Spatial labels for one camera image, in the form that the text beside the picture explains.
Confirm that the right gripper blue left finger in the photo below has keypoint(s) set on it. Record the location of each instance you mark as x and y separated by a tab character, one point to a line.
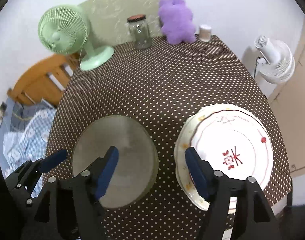
75	209

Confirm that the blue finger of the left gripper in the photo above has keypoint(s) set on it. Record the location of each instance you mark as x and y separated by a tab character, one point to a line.
52	161

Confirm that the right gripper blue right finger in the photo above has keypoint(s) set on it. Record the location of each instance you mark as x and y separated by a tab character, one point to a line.
254	218

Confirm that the large yellow floral plate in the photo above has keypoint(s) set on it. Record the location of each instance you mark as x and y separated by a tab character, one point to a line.
183	142

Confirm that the white plate red pattern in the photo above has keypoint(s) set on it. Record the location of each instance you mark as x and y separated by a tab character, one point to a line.
236	143

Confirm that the blue checked blanket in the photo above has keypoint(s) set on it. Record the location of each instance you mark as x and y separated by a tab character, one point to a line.
30	143

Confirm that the grey striped pillow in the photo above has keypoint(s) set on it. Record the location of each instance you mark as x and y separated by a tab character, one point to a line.
21	114

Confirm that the beige door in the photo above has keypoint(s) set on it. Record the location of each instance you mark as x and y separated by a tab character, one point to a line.
288	104

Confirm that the green desk fan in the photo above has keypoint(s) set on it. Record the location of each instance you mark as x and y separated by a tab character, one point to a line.
65	29

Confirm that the brown polka dot tablecloth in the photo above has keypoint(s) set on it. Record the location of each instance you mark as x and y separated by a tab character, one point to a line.
161	87

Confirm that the white standing fan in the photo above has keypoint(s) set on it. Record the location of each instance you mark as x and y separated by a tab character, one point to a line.
276	64

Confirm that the glass jar black lid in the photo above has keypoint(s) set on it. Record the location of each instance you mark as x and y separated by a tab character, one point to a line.
139	30

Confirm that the purple plush toy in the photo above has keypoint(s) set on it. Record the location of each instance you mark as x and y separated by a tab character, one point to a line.
176	21

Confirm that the cotton swab container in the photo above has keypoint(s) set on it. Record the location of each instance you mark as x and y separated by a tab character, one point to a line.
205	33

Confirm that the wall power socket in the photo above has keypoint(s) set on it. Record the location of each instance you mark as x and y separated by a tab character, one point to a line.
3	108

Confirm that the green patterned wall sheet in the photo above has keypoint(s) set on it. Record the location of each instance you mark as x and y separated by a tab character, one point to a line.
108	19

